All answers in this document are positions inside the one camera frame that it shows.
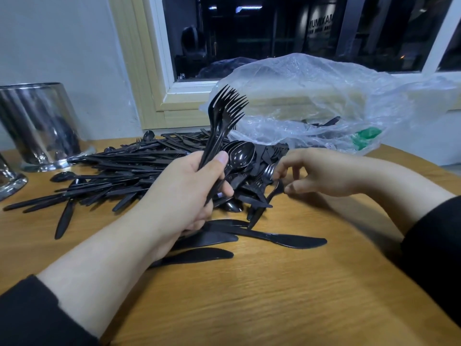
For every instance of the dark parked car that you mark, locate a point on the dark parked car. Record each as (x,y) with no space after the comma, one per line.
(223,68)

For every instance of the person's left forearm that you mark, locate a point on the person's left forearm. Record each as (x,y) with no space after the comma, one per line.
(72,292)

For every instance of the pile of black plastic cutlery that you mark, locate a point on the pile of black plastic cutlery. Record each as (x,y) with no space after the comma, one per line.
(122,169)

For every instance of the person's right forearm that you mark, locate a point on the person's right forearm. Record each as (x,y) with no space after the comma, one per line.
(432,234)

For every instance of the black plastic fork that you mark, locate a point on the black plastic fork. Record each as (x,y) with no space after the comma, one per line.
(234,111)
(218,111)

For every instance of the clear plastic bag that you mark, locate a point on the clear plastic bag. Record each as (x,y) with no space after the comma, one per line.
(324,90)

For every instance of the bundle of black cutlery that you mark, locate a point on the bundle of black cutlery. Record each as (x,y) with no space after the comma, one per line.
(202,255)

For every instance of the person's left hand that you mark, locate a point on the person's left hand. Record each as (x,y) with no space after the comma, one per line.
(176,198)

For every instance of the person's right hand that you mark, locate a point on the person's right hand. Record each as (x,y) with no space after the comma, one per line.
(331,173)

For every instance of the black plastic spoon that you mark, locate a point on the black plastic spoon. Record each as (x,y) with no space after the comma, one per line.
(243,153)

